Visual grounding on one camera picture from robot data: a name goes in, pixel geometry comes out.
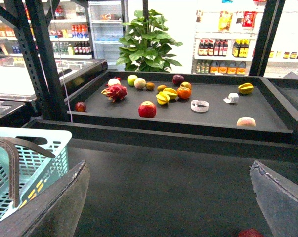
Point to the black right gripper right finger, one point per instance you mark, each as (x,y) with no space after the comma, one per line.
(277,198)

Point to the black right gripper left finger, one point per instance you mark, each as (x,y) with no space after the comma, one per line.
(55,212)

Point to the light blue plastic basket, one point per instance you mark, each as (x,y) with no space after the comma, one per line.
(36,171)

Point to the red apple bottom edge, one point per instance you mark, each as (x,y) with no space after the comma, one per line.
(250,233)

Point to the pale peach fruit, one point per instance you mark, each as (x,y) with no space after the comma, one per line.
(246,121)

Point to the black fruit display tray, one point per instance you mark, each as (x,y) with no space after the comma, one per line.
(276,118)

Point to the small dark red apple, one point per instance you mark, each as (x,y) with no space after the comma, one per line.
(80,106)

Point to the white tape roll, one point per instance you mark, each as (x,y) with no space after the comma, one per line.
(231,98)

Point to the yellow starfruit far right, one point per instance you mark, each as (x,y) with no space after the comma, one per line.
(246,88)

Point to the yellow starfruit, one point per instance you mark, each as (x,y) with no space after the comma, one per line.
(246,88)
(162,98)
(172,93)

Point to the chest freezer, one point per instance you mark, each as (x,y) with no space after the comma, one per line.
(22,98)

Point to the clear tape roll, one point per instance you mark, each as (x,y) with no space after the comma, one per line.
(199,106)

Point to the pink dragon fruit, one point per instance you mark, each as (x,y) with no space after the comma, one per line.
(115,92)

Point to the large red apple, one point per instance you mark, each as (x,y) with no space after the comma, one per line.
(147,109)

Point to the white red fruit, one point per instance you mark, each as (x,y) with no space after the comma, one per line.
(113,81)

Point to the orange persimmon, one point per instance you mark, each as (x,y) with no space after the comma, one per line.
(184,93)

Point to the green apple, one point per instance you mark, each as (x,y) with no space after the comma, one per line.
(131,79)

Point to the beige round melon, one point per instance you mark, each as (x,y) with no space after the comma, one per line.
(139,83)

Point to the yellow starfruit behind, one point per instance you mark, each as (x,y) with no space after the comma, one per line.
(172,93)

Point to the yellow starfruit front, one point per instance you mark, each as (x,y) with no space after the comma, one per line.
(162,98)

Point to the olive brown kiwi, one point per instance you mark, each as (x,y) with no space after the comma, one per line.
(160,88)

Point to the dark purple fruit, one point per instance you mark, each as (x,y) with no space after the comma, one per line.
(178,79)

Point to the green potted plant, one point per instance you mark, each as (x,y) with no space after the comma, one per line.
(147,45)

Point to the glass door refrigerator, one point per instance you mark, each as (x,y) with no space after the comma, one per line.
(106,18)

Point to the black metal rack post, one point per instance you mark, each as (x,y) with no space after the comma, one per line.
(29,22)

